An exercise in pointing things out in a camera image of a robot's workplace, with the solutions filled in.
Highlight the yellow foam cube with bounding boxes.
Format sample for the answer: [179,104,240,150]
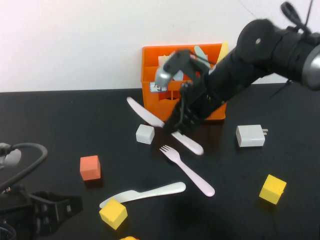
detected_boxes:
[98,198,128,231]
[258,174,287,206]

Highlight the white power adapter plug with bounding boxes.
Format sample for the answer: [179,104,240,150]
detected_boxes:
[235,124,269,148]

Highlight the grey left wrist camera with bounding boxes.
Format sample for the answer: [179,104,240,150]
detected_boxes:
[0,143,22,171]

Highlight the white plastic knife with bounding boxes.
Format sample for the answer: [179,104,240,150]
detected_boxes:
[99,181,187,209]

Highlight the orange plastic cutlery holder crate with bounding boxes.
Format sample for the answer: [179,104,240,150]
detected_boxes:
[141,43,228,122]

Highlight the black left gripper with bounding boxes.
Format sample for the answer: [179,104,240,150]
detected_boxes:
[0,186,84,240]

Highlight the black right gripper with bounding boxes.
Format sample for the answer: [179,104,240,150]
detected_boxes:
[163,74,226,135]

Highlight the light blue plastic knife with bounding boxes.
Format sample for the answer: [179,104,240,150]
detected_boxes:
[194,45,210,66]

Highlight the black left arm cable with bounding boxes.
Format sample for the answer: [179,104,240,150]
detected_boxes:
[0,142,49,192]

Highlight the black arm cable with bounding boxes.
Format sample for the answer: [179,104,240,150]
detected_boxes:
[280,0,315,36]
[0,142,49,192]

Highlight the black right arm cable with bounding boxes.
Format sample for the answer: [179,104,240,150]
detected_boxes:
[280,0,315,36]

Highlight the white foam cube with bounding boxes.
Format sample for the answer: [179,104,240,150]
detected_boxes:
[135,124,155,145]

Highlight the white spoon character label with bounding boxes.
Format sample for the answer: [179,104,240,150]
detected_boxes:
[149,81,168,94]

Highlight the pink plastic fork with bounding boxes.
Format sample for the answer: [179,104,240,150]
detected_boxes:
[159,144,216,198]

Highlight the yellow plastic knife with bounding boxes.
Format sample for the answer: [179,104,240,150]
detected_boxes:
[215,41,229,65]

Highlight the pink plastic knife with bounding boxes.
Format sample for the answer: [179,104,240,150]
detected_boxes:
[126,96,205,156]

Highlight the salmon orange foam cube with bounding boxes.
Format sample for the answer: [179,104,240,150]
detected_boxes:
[79,155,102,181]

